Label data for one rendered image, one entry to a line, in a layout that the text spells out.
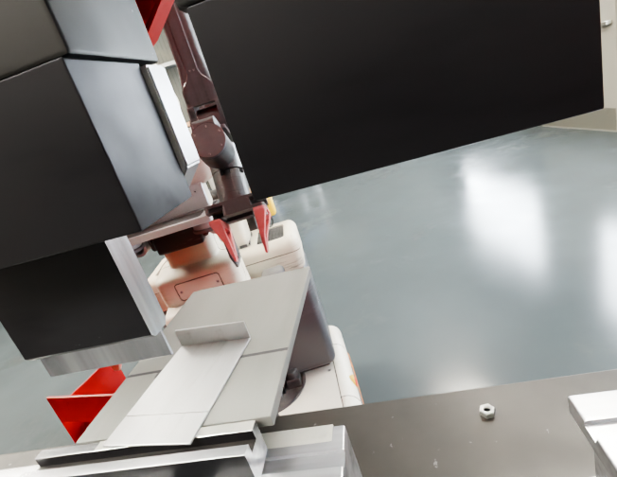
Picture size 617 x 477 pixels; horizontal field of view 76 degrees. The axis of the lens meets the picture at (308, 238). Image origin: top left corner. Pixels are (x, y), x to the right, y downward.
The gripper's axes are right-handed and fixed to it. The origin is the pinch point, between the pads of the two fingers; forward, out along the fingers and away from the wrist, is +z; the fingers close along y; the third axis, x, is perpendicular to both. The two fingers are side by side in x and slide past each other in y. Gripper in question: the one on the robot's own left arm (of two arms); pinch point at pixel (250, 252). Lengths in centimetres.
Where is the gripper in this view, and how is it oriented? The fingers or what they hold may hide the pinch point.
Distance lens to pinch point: 69.0
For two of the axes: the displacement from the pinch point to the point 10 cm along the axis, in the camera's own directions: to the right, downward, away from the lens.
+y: 9.6, -2.9, -0.2
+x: 0.6, 1.3, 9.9
